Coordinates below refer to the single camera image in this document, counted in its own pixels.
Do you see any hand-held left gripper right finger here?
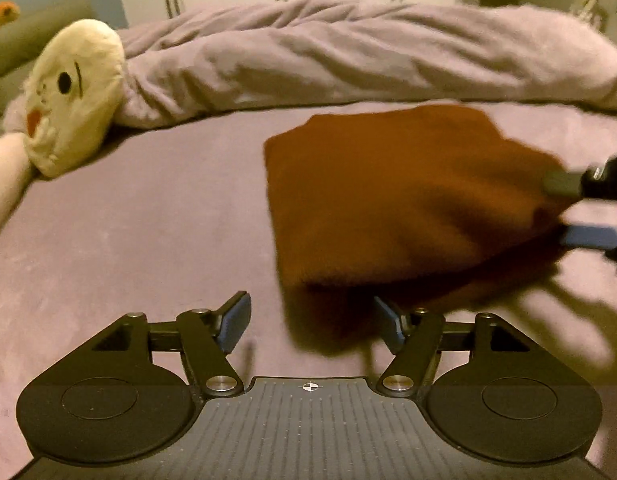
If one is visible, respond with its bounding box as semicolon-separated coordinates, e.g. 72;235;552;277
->
373;296;534;397

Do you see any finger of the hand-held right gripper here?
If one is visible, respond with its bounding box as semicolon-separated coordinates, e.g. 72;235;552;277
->
542;147;617;203
561;223;617;276

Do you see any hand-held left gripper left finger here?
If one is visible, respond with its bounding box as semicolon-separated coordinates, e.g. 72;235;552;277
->
91;290;252;397

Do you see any orange-brown shirt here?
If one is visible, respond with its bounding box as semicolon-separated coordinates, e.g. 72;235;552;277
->
263;104;583;356

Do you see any lilac bed sheet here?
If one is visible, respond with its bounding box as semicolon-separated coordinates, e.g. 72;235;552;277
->
0;101;617;480

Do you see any lilac crumpled duvet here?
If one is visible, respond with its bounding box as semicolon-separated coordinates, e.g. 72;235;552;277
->
1;0;617;131

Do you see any cream plush toy with face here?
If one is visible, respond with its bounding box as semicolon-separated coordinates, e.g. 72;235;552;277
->
0;19;125;246

